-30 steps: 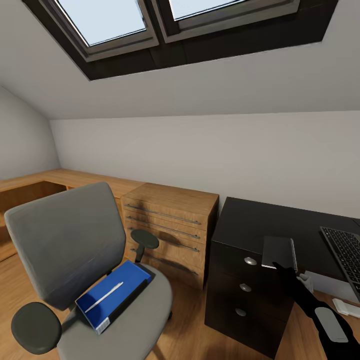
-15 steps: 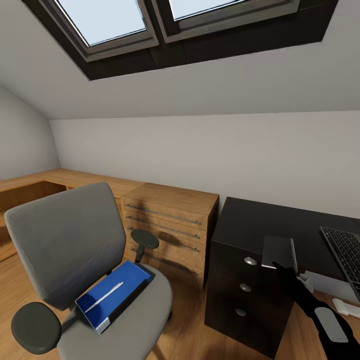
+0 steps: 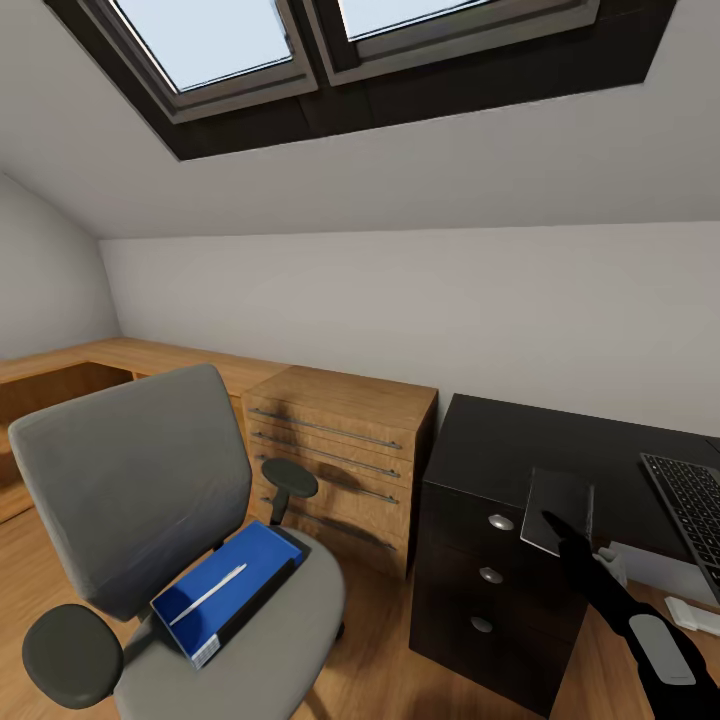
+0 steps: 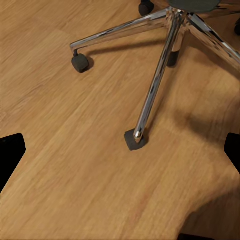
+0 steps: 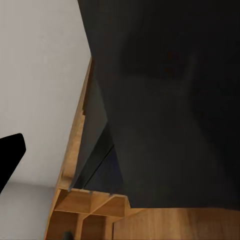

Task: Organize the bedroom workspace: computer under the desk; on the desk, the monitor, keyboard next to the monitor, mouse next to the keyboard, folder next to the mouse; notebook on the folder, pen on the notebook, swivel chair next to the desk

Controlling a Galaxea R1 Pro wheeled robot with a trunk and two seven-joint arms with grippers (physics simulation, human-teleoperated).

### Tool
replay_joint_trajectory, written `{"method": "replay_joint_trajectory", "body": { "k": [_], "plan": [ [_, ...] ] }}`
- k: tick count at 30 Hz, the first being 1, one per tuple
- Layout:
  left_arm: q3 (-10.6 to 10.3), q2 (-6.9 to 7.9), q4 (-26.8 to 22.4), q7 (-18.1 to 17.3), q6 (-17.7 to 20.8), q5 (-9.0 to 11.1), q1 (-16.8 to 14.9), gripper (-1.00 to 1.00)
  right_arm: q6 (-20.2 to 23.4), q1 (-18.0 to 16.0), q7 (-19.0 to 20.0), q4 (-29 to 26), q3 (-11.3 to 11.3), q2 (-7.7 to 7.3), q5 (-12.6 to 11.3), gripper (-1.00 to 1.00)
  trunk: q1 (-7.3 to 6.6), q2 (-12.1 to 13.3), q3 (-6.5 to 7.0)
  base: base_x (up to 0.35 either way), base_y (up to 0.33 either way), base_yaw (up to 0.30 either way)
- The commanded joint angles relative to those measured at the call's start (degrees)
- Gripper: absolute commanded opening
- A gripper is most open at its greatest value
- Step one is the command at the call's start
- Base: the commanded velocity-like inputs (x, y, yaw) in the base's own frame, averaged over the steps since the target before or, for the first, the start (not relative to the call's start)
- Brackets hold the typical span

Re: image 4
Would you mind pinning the swivel chair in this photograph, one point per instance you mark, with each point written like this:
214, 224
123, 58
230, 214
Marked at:
179, 17

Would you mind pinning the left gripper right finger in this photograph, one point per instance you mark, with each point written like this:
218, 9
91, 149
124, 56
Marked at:
232, 149

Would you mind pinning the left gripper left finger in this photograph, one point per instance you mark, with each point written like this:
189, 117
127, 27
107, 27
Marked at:
12, 149

